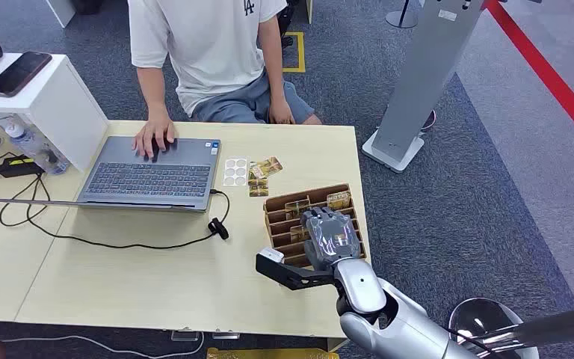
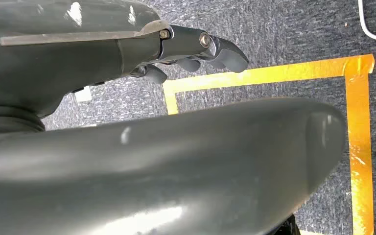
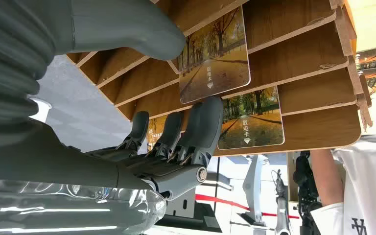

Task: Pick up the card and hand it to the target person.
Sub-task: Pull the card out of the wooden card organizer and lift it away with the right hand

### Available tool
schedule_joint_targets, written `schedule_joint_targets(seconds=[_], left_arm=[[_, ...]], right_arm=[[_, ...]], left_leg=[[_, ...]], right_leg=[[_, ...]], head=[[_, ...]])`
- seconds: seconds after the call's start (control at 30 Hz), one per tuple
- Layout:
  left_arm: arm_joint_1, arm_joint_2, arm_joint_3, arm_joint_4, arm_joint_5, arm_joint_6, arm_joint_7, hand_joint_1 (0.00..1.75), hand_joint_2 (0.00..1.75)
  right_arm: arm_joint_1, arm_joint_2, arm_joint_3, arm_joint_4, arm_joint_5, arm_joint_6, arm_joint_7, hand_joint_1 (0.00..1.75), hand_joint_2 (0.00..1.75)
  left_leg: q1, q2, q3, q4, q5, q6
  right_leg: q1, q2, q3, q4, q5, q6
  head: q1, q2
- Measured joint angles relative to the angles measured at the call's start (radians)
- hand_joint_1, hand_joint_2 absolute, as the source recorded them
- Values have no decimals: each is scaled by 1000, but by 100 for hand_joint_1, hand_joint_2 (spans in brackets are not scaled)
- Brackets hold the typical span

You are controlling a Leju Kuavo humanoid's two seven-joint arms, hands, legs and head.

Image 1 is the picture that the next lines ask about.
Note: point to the person's right forearm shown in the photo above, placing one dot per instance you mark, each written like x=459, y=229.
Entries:
x=152, y=94

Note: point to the shiny chrome round dome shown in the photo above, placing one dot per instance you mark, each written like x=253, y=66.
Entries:
x=480, y=317

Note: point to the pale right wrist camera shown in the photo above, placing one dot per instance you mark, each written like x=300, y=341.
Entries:
x=271, y=255

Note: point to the white round sticker sheet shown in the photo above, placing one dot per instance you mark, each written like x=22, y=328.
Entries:
x=235, y=172

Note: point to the grey kiosk stand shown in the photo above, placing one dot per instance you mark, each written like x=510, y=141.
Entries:
x=425, y=69

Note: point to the black smartphone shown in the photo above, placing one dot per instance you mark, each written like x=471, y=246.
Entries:
x=18, y=74

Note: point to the round grey stanchion base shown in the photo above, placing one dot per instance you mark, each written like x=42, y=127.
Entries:
x=401, y=19

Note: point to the grey laptop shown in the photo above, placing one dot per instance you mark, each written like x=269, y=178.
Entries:
x=153, y=173

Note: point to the black camera bracket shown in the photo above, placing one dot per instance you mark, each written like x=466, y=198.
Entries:
x=292, y=276

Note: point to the person's right hand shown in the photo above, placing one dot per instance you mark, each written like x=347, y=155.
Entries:
x=154, y=133

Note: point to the person's left forearm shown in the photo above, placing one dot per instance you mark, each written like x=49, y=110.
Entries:
x=273, y=69

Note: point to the gold card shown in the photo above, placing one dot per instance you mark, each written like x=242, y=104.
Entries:
x=270, y=166
x=339, y=200
x=298, y=233
x=296, y=208
x=256, y=174
x=259, y=191

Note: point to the black power adapter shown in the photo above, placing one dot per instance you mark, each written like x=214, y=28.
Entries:
x=14, y=167

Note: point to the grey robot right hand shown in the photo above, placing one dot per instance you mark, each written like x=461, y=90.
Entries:
x=330, y=238

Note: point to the black chair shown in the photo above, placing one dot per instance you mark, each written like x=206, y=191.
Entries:
x=287, y=22

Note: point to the white cabinet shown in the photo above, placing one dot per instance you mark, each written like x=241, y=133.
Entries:
x=61, y=11

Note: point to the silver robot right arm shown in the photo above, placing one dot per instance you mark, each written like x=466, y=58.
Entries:
x=396, y=322

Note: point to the person's left hand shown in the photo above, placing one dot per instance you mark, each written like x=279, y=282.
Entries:
x=281, y=113

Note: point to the brown wooden card holder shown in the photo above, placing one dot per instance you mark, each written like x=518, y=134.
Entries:
x=279, y=233

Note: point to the clear plastic table bracket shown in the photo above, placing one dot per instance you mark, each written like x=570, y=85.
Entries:
x=186, y=336
x=225, y=336

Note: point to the person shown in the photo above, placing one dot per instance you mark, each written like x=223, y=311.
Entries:
x=208, y=49

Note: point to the white shelf box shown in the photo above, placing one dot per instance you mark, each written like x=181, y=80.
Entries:
x=54, y=99

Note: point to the clear plastic water bottle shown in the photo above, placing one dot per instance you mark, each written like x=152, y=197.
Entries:
x=34, y=146

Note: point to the dark blurred rod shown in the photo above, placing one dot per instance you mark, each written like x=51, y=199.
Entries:
x=554, y=324

